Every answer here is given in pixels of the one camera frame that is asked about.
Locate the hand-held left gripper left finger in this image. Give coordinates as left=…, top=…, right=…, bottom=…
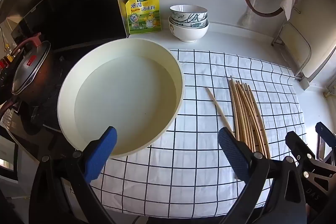
left=29, top=126, right=118, bottom=224

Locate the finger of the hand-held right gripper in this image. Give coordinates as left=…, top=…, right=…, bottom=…
left=285, top=131, right=318, bottom=170
left=316, top=122, right=336, bottom=154

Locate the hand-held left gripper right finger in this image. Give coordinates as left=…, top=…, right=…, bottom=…
left=217, top=127, right=307, bottom=224

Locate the bundle of wooden chopsticks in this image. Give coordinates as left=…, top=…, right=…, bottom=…
left=228, top=75, right=271, bottom=160

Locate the single wooden chopstick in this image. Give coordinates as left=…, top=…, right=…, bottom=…
left=205, top=87, right=235, bottom=135

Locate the cream round basin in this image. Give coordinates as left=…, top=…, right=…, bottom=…
left=57, top=38, right=185, bottom=159

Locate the checked white cloth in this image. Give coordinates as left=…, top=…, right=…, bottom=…
left=70, top=49, right=306, bottom=216

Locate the dark cooking pot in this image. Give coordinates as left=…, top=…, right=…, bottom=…
left=10, top=32, right=57, bottom=105

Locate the glass pot lid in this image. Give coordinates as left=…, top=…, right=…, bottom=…
left=11, top=33, right=51, bottom=96

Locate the plain white bowl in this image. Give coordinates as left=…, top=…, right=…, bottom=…
left=168, top=20, right=210, bottom=43

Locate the row of condiment bottles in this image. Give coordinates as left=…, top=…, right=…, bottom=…
left=0, top=42, right=15, bottom=69

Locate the patterned ceramic bowl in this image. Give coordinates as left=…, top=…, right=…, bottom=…
left=169, top=15, right=209, bottom=28
left=169, top=5, right=208, bottom=22

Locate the yellow seasoning pouch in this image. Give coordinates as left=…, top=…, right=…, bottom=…
left=125, top=0, right=161, bottom=35

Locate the black range hood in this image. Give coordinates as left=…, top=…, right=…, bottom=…
left=0, top=0, right=129, bottom=52

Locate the metal wire rack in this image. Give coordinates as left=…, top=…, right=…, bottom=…
left=271, top=22, right=313, bottom=90

